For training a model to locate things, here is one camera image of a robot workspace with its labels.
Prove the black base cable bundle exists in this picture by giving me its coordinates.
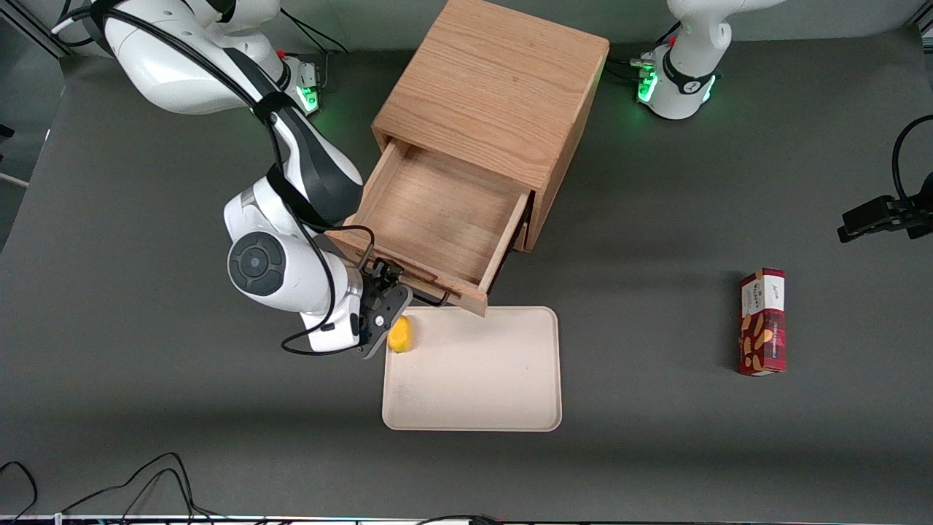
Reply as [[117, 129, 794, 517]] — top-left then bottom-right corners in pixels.
[[607, 52, 657, 87]]

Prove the beige plastic tray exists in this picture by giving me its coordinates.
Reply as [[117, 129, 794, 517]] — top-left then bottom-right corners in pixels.
[[381, 306, 563, 432]]

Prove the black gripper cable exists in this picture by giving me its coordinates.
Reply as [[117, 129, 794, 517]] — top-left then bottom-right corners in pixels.
[[51, 0, 380, 357]]

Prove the red cookie box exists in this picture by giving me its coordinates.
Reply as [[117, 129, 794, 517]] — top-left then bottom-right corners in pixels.
[[736, 267, 787, 378]]

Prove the wooden drawer cabinet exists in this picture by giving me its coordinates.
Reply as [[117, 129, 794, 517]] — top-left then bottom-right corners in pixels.
[[370, 0, 611, 254]]

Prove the black floor cable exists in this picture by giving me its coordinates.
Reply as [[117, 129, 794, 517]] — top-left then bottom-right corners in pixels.
[[0, 460, 39, 523], [57, 452, 223, 525]]

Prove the black looped camera cable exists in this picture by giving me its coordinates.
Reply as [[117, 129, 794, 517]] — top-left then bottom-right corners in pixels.
[[891, 114, 933, 206]]

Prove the yellow lemon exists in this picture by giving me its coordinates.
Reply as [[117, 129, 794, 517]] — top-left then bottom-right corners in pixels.
[[389, 314, 414, 354]]

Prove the aluminium frame rail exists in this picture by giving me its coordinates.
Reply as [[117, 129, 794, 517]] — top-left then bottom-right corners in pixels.
[[0, 0, 74, 59]]

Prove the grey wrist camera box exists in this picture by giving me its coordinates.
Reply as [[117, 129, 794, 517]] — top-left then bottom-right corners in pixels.
[[356, 286, 414, 360]]

